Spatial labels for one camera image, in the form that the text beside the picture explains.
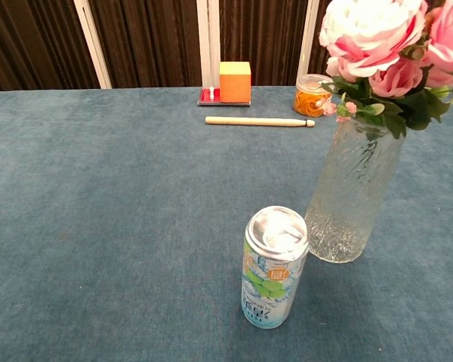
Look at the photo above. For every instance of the clear jar of rubber bands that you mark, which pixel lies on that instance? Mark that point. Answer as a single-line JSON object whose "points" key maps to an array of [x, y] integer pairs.
{"points": [[306, 100]]}

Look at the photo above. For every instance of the light blue drink can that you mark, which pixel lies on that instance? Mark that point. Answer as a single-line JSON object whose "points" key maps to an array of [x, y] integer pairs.
{"points": [[272, 286]]}

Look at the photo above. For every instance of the white frame post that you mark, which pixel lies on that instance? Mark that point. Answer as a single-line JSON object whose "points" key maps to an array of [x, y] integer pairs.
{"points": [[207, 37], [93, 45], [307, 41]]}

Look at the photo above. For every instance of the small white peg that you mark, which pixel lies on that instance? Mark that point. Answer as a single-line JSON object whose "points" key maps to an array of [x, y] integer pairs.
{"points": [[211, 92]]}

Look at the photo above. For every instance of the red flat tray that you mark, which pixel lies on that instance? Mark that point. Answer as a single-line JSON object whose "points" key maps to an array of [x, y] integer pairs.
{"points": [[204, 99]]}

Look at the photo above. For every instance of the pink white artificial flower bouquet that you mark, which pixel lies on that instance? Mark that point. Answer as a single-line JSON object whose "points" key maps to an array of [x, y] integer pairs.
{"points": [[370, 37]]}

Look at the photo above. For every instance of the blue velvet tablecloth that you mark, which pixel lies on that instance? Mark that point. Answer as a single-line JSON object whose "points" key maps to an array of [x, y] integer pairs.
{"points": [[117, 211]]}

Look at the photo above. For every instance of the dark brown curtain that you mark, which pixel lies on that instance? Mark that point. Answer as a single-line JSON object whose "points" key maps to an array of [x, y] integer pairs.
{"points": [[155, 41]]}

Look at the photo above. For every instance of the wooden stick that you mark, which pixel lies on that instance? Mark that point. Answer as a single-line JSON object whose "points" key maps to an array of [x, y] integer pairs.
{"points": [[256, 121]]}

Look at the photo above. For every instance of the orange yellow cube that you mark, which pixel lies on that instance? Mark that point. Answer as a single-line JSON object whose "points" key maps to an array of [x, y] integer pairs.
{"points": [[235, 86]]}

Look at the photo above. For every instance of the textured clear glass vase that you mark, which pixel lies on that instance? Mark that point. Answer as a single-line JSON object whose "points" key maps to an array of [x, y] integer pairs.
{"points": [[347, 196]]}

